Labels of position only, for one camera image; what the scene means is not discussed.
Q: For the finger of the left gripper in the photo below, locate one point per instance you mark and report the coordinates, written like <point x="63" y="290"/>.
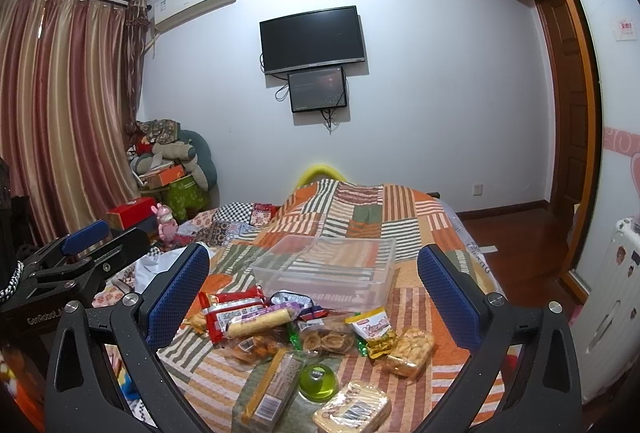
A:
<point x="82" y="240"/>

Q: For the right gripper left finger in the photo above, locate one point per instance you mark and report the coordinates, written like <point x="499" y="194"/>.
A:
<point x="82" y="392"/>

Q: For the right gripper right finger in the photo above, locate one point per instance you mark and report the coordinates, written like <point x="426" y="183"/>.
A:
<point x="543" y="394"/>

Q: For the clear bag of biscuits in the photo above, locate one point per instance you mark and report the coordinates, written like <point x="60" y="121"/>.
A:
<point x="410" y="353"/>

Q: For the red wafer snack pack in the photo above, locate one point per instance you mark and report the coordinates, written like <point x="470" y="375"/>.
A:
<point x="220" y="308"/>

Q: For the Kaka yellow white snack bag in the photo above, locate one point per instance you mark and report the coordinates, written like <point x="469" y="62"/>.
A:
<point x="376" y="330"/>

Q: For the clear bag brown pastries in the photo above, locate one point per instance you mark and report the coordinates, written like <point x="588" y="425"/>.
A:
<point x="249" y="352"/>

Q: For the yellow roll cake pack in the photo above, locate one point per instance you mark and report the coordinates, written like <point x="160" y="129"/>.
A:
<point x="260" y="321"/>

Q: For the long brown cracker pack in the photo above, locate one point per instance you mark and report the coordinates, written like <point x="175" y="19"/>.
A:
<point x="267" y="400"/>

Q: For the clear plastic storage bin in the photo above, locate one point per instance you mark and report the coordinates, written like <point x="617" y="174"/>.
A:
<point x="343" y="274"/>

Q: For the square yellow cake pack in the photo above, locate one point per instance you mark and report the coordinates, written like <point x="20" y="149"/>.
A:
<point x="357" y="407"/>

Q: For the blue white snack bag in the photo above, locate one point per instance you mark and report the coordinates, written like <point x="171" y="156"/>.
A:
<point x="306" y="308"/>

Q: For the green snack bag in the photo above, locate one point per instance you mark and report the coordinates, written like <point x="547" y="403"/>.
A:
<point x="317" y="383"/>

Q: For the clear bag ring cookies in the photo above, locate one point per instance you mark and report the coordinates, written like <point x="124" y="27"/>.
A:
<point x="328" y="335"/>

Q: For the white plastic bag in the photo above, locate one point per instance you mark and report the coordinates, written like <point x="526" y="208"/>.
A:
<point x="151" y="265"/>

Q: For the red box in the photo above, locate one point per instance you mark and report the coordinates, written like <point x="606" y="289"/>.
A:
<point x="130" y="213"/>

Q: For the pink plush toy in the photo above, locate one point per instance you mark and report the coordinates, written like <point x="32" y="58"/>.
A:
<point x="167" y="226"/>

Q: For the pile of cushions and boxes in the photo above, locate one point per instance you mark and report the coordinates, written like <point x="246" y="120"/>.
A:
<point x="173" y="166"/>

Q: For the patchwork striped bedspread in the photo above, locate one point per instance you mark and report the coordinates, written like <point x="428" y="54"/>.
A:
<point x="328" y="208"/>

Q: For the checkered patchwork quilt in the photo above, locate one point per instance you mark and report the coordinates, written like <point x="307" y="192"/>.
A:
<point x="217" y="227"/>

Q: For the striped red gold curtain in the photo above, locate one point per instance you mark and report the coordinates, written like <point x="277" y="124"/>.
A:
<point x="71" y="75"/>

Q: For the yellow chair back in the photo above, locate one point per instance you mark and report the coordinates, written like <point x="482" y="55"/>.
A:
<point x="319" y="171"/>

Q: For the wooden door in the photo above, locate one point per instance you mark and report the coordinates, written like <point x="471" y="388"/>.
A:
<point x="577" y="111"/>

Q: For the white air conditioner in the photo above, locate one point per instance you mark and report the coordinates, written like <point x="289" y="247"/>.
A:
<point x="171" y="13"/>

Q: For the small black wall monitor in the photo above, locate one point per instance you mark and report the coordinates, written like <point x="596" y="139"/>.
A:
<point x="317" y="89"/>

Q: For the black wall television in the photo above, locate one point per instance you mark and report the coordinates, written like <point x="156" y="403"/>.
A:
<point x="312" y="39"/>

